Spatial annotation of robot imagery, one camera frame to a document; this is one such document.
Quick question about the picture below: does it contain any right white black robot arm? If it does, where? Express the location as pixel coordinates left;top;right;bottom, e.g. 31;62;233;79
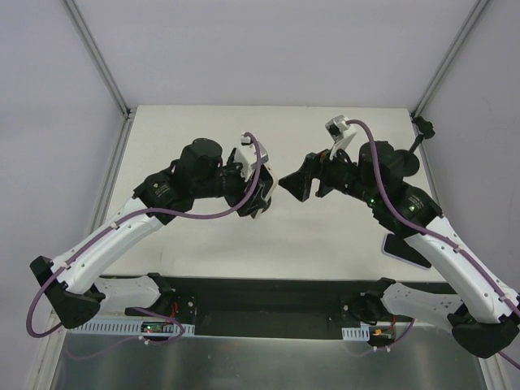
279;141;519;358

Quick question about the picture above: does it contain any right aluminium frame post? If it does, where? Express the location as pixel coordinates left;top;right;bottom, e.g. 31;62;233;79
410;0;492;118

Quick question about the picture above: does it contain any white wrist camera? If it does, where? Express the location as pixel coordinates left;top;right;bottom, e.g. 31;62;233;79
325;115;357;160
234;133;269;181

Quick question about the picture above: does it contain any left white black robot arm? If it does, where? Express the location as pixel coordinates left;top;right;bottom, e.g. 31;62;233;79
29;132;277;329

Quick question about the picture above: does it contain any black phone cream case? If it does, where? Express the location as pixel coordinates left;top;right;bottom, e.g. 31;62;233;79
261;164;278;212

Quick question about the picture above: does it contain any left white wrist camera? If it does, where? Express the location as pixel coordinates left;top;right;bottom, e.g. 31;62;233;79
234;133;269;181

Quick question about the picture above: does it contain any right white cable duct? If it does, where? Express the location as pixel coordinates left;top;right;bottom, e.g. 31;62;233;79
341;326;371;342

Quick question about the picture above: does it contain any left aluminium frame post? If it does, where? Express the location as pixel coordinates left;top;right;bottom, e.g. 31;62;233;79
61;0;132;119

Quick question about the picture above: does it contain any black phone lilac case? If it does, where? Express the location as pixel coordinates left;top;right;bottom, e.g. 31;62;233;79
381;234;431;270

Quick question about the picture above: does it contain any white cable duct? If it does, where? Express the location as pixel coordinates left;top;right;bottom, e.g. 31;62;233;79
70;319;195;337
341;326;371;342

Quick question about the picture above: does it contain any aluminium frame post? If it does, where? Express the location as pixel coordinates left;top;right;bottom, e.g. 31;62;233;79
410;0;492;118
61;0;132;119

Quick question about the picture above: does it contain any left white cable duct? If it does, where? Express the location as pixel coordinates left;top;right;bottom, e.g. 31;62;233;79
70;319;195;337

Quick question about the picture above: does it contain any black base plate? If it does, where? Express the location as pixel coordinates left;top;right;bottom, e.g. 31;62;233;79
123;275;458;338

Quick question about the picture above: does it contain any black phone stand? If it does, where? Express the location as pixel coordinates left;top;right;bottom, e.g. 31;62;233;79
395;116;436;177

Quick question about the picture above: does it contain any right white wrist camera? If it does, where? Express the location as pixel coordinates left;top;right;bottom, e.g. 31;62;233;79
325;115;357;160

